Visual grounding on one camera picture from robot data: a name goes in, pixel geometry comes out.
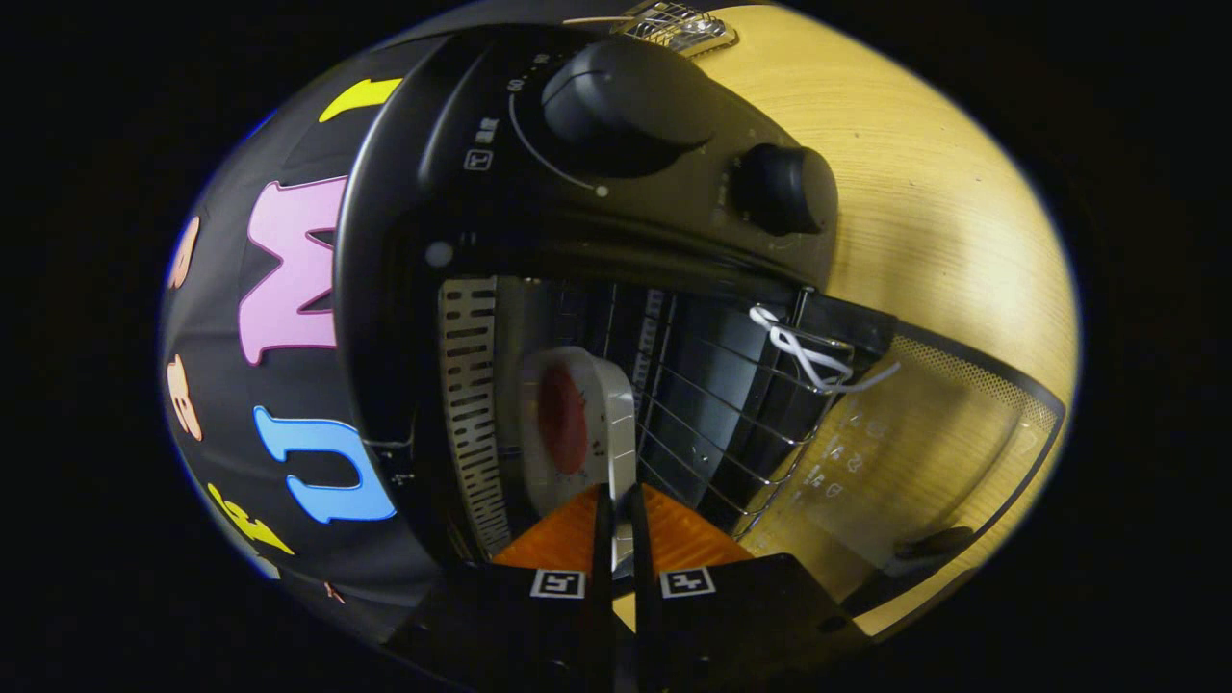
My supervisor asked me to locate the metal wire oven rack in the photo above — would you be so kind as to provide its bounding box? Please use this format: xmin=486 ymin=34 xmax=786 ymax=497
xmin=602 ymin=287 xmax=860 ymax=540

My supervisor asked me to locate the white square plate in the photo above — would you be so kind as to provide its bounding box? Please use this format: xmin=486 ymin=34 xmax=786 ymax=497
xmin=520 ymin=345 xmax=638 ymax=571

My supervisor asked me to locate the metal wire holder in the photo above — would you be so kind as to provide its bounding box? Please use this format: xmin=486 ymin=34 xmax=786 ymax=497
xmin=611 ymin=0 xmax=740 ymax=57

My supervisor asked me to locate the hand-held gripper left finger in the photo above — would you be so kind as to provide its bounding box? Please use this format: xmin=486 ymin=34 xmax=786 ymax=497
xmin=385 ymin=484 xmax=617 ymax=693

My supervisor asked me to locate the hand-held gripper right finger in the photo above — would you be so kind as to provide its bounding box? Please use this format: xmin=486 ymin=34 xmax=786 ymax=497
xmin=629 ymin=484 xmax=869 ymax=693

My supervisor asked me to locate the white string tie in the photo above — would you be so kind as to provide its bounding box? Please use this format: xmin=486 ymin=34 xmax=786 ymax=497
xmin=749 ymin=304 xmax=904 ymax=397

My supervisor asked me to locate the pink ham slice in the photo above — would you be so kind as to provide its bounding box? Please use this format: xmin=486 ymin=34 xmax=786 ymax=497
xmin=536 ymin=364 xmax=590 ymax=475

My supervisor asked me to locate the black toaster oven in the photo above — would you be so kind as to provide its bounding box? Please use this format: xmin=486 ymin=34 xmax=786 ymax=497
xmin=332 ymin=24 xmax=1067 ymax=619

